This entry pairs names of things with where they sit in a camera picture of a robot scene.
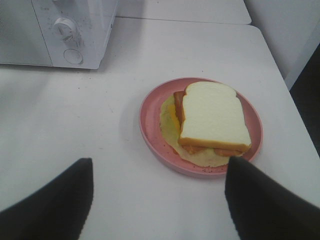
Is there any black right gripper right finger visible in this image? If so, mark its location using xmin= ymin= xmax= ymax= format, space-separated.
xmin=224 ymin=156 xmax=320 ymax=240

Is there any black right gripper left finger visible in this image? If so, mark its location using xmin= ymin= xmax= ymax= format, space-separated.
xmin=0 ymin=158 xmax=94 ymax=240

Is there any toast sandwich with cheese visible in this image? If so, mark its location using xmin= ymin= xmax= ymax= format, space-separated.
xmin=159 ymin=81 xmax=252 ymax=168

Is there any pink round plate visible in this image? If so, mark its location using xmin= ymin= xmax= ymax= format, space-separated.
xmin=139 ymin=77 xmax=264 ymax=179

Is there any round white door button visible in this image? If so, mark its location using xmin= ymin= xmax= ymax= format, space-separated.
xmin=63 ymin=49 xmax=83 ymax=65

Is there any white microwave door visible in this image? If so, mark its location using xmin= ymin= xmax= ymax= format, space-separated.
xmin=0 ymin=0 xmax=52 ymax=66

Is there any white timer knob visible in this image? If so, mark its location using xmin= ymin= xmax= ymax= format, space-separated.
xmin=52 ymin=17 xmax=78 ymax=42

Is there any white microwave oven body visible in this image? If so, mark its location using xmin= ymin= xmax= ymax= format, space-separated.
xmin=0 ymin=0 xmax=118 ymax=70

